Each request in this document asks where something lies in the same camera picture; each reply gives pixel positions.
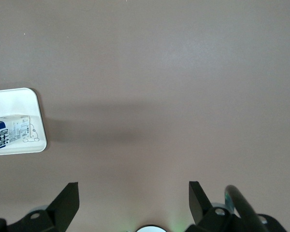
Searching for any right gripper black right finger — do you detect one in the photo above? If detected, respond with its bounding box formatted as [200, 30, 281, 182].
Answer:
[185, 181, 247, 232]

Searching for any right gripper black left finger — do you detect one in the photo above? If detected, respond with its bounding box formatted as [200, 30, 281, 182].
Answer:
[6, 181, 80, 232]

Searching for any blue white milk carton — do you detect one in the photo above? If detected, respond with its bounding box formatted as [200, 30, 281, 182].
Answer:
[0, 115, 31, 153]

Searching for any white rectangular rabbit tray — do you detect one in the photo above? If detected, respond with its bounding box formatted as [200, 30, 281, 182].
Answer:
[0, 87, 47, 157]

